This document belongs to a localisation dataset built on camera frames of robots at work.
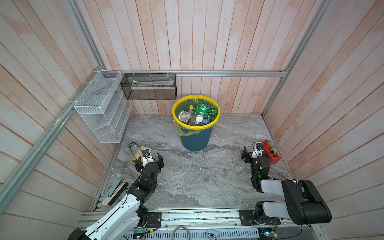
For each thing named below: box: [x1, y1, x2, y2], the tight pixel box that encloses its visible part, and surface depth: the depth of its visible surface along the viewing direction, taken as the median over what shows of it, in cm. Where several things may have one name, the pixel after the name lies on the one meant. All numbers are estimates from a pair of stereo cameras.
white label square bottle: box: [196, 115, 204, 126], surface depth 83 cm
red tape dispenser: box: [262, 140, 281, 165], surface depth 92 cm
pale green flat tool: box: [102, 180, 126, 206], surface depth 81 cm
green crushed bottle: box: [189, 103, 219, 117], surface depth 82 cm
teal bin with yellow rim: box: [172, 94, 221, 152], surface depth 84 cm
